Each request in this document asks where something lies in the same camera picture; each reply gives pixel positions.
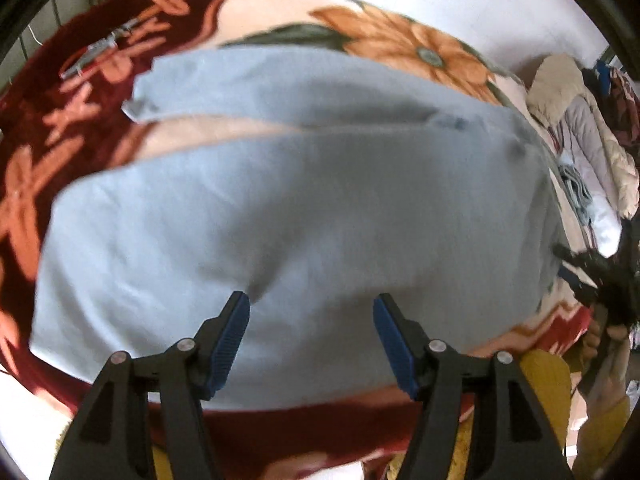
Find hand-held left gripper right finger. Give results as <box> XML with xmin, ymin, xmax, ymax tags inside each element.
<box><xmin>372</xmin><ymin>292</ymin><xmax>576</xmax><ymax>480</ymax></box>

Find pale grey padded jacket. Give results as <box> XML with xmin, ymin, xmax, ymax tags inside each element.
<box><xmin>547</xmin><ymin>95</ymin><xmax>626</xmax><ymax>256</ymax></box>

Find beige padded jacket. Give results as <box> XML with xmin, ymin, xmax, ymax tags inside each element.
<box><xmin>527</xmin><ymin>54</ymin><xmax>640</xmax><ymax>218</ymax></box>

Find person's right hand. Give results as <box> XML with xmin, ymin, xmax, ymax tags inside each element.
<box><xmin>582</xmin><ymin>317</ymin><xmax>632</xmax><ymax>361</ymax></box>

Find person's right forearm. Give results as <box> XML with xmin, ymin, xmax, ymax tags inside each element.
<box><xmin>575</xmin><ymin>355</ymin><xmax>633</xmax><ymax>480</ymax></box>

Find floral plush blanket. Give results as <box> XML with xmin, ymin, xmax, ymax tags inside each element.
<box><xmin>0</xmin><ymin>0</ymin><xmax>601</xmax><ymax>480</ymax></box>

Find dark red cloth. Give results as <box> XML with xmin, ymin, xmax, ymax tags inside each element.
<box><xmin>612</xmin><ymin>67</ymin><xmax>640</xmax><ymax>146</ymax></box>

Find light blue-grey pants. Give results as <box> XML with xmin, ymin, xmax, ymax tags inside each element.
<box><xmin>29</xmin><ymin>47</ymin><xmax>568</xmax><ymax>411</ymax></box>

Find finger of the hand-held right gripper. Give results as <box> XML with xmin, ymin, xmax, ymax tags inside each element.
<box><xmin>552</xmin><ymin>244</ymin><xmax>608</xmax><ymax>273</ymax></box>
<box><xmin>557</xmin><ymin>266</ymin><xmax>601</xmax><ymax>306</ymax></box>

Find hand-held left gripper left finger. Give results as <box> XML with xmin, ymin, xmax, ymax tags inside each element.
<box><xmin>49</xmin><ymin>290</ymin><xmax>251</xmax><ymax>480</ymax></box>

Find blue-grey crumpled cloth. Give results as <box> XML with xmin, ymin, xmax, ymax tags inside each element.
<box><xmin>557</xmin><ymin>162</ymin><xmax>593</xmax><ymax>226</ymax></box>

